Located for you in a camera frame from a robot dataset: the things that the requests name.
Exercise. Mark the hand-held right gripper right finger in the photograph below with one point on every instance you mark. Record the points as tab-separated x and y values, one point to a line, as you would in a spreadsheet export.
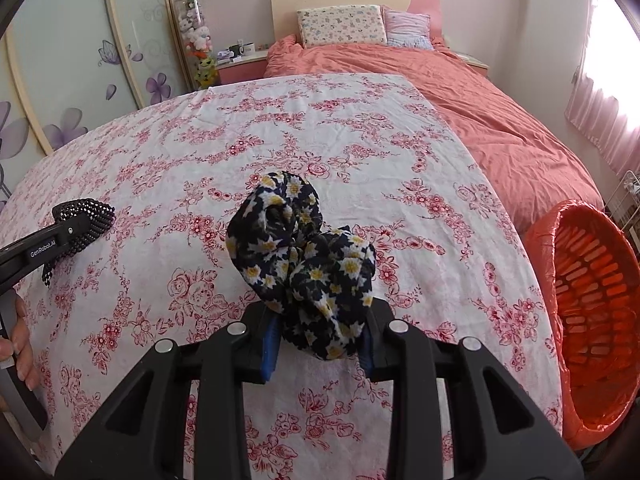
369	360

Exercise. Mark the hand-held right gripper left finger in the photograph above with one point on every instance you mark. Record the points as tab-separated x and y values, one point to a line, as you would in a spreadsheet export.
270	355

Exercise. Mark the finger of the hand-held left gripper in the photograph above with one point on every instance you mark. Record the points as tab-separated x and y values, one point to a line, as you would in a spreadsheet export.
80	228

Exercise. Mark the black daisy print cloth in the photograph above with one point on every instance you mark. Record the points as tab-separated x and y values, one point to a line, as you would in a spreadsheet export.
300	270

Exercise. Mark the orange slatted basket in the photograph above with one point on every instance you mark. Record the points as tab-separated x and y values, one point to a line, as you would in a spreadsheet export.
595	330

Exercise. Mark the person's left hand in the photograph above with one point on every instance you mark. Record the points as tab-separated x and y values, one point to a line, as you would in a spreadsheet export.
22	345

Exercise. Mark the wardrobe doors with purple flowers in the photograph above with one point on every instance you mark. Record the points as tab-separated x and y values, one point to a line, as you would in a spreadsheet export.
75	60

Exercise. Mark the white red floral blanket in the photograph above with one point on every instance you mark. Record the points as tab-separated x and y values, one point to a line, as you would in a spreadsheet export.
350	160

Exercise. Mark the clear tube of plush toys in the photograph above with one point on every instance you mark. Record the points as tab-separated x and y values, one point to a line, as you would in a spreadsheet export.
197	40

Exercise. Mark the pink white nightstand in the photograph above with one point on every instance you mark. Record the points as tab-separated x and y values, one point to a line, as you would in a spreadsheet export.
240	69

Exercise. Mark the coral duvet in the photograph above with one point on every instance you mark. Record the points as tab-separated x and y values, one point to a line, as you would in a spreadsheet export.
500	130

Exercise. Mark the cluttered white rack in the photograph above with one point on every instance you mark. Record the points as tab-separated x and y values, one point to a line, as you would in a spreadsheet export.
627	200

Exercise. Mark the beige bedside table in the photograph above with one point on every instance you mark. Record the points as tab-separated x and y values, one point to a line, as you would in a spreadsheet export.
467	62

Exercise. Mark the floral print pillow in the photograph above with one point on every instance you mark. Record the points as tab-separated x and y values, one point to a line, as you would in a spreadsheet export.
342	25

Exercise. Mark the pink striped pillow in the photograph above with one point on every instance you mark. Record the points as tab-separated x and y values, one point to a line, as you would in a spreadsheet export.
407	30

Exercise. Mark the pink curtain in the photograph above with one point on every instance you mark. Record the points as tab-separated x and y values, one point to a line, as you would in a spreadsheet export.
605	95

